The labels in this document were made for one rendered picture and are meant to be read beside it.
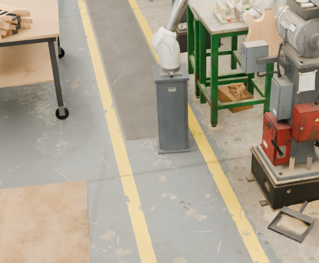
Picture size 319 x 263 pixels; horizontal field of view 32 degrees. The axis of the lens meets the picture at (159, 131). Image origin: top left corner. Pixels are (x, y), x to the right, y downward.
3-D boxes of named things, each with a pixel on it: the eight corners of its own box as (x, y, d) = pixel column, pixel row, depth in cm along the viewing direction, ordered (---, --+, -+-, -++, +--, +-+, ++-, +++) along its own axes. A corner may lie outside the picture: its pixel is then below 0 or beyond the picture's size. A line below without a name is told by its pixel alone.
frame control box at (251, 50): (281, 86, 386) (284, 52, 372) (251, 91, 383) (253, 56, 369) (268, 71, 406) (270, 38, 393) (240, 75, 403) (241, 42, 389)
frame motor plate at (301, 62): (334, 64, 360) (335, 59, 358) (299, 69, 357) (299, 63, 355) (310, 43, 390) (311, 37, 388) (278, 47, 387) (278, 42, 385)
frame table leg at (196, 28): (201, 98, 554) (201, 10, 505) (196, 99, 553) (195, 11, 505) (200, 95, 558) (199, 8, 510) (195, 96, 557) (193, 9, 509)
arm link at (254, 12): (244, 22, 445) (256, 9, 441) (237, 15, 457) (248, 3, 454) (253, 30, 450) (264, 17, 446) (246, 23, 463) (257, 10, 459)
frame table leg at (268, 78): (270, 119, 515) (276, 26, 467) (264, 120, 514) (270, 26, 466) (268, 116, 520) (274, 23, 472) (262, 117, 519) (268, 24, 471)
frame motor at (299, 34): (333, 57, 362) (338, 19, 348) (294, 62, 358) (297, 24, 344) (307, 34, 396) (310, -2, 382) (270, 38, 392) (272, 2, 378)
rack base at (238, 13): (258, 20, 473) (258, 9, 468) (239, 22, 470) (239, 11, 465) (247, 9, 495) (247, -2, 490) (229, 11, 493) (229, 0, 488)
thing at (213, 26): (273, 103, 505) (279, 23, 465) (210, 111, 497) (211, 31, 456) (250, 73, 557) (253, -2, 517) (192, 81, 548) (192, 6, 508)
